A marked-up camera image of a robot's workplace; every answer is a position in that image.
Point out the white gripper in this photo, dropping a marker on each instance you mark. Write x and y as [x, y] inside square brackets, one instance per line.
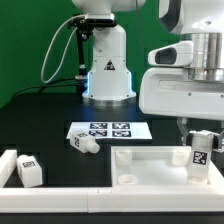
[168, 92]

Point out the white square tabletop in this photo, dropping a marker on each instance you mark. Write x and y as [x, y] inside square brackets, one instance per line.
[150, 165]

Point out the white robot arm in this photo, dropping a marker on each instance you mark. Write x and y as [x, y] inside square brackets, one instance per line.
[199, 21]

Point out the white U-shaped fence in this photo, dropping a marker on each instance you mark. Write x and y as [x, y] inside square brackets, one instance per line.
[118, 198]

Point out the white marker sheet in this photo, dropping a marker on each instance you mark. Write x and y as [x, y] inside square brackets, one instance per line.
[113, 130]

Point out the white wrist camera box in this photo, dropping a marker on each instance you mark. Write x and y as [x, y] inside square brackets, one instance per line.
[175, 55]

